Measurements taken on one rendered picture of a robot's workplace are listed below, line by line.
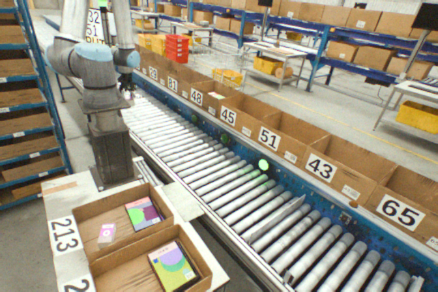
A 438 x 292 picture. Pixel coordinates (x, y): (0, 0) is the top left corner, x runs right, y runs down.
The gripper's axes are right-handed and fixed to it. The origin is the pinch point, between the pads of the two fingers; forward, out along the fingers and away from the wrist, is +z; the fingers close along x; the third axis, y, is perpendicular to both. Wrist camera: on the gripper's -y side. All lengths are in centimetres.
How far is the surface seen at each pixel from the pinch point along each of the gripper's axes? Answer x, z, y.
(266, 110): 88, 5, 55
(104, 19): 1, -47, -27
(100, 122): -31, -8, 39
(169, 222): -22, 23, 92
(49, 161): -53, 64, -50
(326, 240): 38, 30, 142
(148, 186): -19, 23, 65
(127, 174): -22, 27, 44
